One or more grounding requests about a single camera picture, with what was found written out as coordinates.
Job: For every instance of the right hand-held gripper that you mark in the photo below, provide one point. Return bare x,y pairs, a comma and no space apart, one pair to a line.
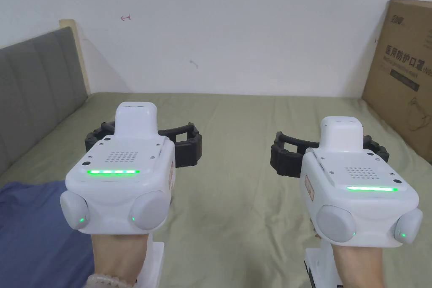
361,173

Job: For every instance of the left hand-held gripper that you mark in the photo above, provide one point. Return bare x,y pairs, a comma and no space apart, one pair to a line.
118,153

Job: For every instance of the person's left hand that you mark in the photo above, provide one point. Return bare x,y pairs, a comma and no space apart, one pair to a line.
118,254

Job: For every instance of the person's right hand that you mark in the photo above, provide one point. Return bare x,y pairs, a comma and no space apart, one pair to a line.
361,267

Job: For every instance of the bed with pale green sheet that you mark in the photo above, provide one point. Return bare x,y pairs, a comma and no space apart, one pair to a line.
236,126

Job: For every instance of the brown cardboard carton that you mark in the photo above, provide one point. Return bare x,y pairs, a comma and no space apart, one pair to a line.
401,75

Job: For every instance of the grey padded headboard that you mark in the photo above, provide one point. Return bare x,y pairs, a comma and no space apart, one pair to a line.
37,92

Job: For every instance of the dark blue shirt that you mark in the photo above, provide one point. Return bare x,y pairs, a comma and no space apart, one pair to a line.
37,234

